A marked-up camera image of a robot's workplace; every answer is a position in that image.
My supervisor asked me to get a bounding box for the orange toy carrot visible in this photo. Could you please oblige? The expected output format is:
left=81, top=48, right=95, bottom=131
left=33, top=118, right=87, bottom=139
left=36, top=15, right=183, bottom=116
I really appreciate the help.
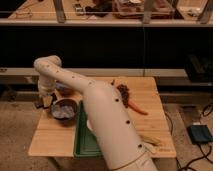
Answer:
left=128, top=100, right=148, bottom=115

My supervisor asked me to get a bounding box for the yellow toy corn cob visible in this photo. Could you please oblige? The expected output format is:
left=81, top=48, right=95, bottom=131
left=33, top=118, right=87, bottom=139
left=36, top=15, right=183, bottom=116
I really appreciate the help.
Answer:
left=140, top=135, right=162, bottom=146

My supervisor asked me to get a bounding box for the metal cup with handle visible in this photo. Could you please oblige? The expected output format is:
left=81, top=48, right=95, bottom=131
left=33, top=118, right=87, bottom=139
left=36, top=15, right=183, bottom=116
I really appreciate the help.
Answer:
left=50, top=93, right=78, bottom=122

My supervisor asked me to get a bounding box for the black power box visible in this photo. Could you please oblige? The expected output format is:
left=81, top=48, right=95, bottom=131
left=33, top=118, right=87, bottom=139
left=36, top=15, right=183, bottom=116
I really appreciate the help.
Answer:
left=187, top=125, right=213, bottom=144

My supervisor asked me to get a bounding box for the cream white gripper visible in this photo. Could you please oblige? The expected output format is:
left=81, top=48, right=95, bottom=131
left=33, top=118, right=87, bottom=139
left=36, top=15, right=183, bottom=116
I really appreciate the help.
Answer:
left=34, top=75, right=57, bottom=109

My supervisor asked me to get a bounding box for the wooden board table top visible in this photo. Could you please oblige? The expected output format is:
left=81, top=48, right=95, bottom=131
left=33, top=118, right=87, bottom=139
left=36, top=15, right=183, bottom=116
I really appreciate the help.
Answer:
left=28, top=77, right=176, bottom=158

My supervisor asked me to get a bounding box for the wooden shelf with clutter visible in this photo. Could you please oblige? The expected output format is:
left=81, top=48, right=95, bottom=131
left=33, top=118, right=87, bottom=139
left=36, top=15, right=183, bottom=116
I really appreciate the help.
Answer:
left=0, top=0, right=213, bottom=27

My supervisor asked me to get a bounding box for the green plastic tray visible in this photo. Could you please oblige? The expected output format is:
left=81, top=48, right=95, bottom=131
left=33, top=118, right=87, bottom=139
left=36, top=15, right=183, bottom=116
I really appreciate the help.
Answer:
left=73, top=102, right=101, bottom=157

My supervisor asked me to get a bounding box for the dark brown grape bunch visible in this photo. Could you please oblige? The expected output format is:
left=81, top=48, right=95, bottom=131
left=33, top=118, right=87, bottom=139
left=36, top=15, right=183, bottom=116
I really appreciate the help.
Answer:
left=117, top=84, right=130, bottom=107

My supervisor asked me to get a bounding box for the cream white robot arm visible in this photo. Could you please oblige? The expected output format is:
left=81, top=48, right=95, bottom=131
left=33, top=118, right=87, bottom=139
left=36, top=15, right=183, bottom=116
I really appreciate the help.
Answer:
left=34, top=56, right=158, bottom=171

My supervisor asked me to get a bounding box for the black device on shelf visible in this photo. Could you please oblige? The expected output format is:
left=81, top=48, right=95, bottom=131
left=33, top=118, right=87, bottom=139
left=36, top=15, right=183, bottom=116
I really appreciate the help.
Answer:
left=185, top=55, right=213, bottom=83

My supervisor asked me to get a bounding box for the black floor cable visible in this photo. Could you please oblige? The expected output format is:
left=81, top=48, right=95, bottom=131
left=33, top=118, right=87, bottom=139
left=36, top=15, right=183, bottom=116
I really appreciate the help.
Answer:
left=163, top=101, right=213, bottom=171

